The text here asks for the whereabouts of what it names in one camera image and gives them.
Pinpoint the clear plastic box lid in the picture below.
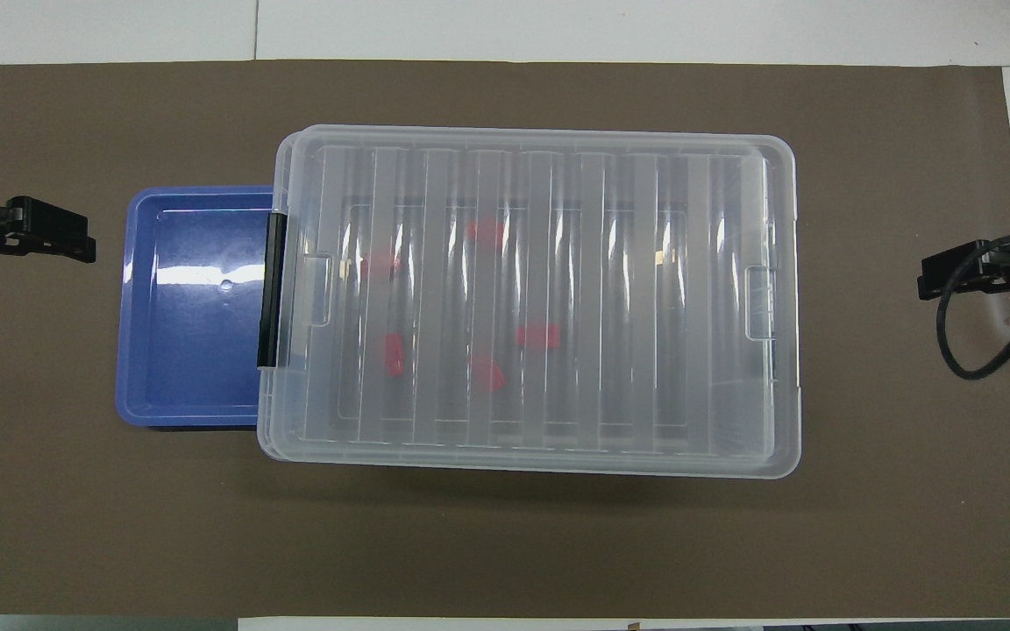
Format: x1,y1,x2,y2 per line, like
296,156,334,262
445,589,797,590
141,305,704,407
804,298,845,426
260,124,802,480

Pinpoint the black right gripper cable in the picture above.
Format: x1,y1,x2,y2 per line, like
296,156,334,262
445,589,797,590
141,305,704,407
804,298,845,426
935,232,1010,380

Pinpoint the clear plastic storage box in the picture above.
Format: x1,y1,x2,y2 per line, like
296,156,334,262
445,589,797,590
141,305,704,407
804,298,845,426
257,130,800,474

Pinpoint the blue plastic tray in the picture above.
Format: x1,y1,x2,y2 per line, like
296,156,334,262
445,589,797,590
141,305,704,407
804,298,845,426
116,186,280,429

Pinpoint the black box latch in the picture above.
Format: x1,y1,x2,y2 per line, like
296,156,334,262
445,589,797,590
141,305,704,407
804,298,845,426
257,210,288,370

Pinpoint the brown table mat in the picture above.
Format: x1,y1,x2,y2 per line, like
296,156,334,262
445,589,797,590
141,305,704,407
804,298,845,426
0,60,1010,619

